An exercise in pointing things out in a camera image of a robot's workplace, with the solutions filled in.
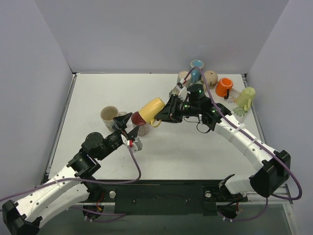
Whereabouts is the pink patterned mug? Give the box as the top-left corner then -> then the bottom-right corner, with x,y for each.
131,112 -> 150,136

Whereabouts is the beige speckled mug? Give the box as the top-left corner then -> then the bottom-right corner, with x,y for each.
100,106 -> 126,132

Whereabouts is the yellow mug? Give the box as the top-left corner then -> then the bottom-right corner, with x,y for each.
138,97 -> 165,128

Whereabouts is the orange mug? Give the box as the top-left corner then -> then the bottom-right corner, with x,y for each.
215,77 -> 233,99

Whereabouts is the tall floral beige mug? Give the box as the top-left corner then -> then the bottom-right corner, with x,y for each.
169,71 -> 191,96

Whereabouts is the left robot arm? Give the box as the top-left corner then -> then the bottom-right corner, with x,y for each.
2,113 -> 142,235

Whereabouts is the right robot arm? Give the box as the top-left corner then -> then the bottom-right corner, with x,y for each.
155,84 -> 291,200

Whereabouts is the blue mug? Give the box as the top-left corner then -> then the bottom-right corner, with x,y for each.
190,59 -> 204,84

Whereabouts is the round beige mug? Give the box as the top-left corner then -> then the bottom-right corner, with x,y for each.
203,70 -> 218,88

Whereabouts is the pale green mug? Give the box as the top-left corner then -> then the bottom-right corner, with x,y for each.
235,87 -> 256,111

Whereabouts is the floral serving tray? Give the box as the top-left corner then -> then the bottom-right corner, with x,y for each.
227,88 -> 252,122

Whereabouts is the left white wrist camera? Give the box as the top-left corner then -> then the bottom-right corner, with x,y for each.
127,137 -> 143,153

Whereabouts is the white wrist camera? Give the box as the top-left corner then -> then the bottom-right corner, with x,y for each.
176,82 -> 187,101
127,137 -> 143,153

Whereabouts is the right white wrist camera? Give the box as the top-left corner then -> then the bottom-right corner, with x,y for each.
176,82 -> 187,101

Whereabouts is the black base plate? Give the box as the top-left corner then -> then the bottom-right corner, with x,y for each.
82,180 -> 247,216

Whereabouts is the aluminium frame rail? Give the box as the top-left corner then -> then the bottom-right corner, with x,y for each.
30,72 -> 293,206

